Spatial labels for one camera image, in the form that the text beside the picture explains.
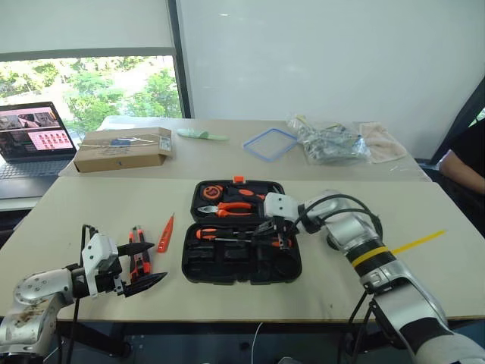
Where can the pale green plastic utensil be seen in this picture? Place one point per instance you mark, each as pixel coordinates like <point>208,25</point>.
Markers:
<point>193,133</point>

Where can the beige cloth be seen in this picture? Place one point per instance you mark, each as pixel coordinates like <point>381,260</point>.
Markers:
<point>380,144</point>

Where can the yellow tape strip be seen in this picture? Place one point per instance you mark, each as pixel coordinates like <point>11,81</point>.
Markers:
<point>420,240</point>

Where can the orange voltage tester pen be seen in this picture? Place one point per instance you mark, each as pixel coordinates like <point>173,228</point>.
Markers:
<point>165,239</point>

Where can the orange black utility knife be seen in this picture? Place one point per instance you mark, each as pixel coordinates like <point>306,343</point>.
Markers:
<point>137,266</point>

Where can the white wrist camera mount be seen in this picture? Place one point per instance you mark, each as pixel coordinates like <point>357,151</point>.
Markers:
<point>281,204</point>
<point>96,248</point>

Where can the black plastic tool case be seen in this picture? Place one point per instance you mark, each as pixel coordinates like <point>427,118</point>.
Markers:
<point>227,261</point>

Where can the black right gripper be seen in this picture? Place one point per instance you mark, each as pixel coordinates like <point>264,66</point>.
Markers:
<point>279,231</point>

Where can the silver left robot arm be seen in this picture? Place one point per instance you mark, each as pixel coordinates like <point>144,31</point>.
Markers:
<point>34,288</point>

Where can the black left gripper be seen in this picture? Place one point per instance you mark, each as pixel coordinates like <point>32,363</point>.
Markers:
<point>108,281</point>

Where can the clear plastic bag of parts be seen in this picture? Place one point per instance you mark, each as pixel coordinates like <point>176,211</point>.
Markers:
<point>329,142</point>

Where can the orange case latch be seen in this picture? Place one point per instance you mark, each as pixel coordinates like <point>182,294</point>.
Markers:
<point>239,179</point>

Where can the dark table frame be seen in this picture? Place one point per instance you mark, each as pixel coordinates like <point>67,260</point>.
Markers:
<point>189,328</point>

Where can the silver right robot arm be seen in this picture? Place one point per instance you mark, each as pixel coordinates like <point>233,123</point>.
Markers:
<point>401,299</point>

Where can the open grey laptop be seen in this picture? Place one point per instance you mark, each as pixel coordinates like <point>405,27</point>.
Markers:
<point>34,130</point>

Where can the flat brown cardboard box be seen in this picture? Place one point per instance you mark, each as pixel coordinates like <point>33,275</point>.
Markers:
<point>121,149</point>

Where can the white roller blind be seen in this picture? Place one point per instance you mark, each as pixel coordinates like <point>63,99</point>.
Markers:
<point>83,22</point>

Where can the clear lid with blue rim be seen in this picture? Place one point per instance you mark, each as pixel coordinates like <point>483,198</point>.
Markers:
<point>270,146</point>

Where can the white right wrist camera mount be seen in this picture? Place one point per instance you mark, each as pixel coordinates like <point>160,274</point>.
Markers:
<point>281,204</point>

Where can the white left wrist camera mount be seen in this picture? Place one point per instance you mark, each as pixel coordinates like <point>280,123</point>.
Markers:
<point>96,248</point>

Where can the black window frame post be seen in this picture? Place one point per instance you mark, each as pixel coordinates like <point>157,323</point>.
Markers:
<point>180,57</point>

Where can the orange black tape measure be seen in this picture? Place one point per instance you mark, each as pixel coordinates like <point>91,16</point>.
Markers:
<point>210,192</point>

